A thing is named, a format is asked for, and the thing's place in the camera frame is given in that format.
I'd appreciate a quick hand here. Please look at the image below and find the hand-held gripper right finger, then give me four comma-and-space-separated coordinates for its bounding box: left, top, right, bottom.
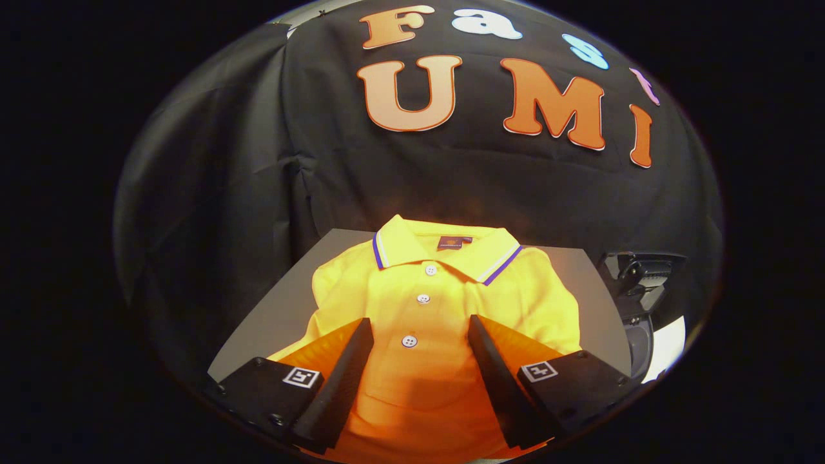
467, 314, 637, 450

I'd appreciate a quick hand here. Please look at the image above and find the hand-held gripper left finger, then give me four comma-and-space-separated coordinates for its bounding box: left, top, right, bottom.
205, 317, 374, 455

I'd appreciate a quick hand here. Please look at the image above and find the yellow polo shirt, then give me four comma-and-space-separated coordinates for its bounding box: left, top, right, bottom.
267, 215, 582, 462

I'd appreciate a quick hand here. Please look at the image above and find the dark washing machine lid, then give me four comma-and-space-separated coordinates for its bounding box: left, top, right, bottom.
603, 251, 688, 318

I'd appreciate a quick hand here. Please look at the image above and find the white board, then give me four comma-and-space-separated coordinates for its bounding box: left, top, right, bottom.
643, 314, 686, 383

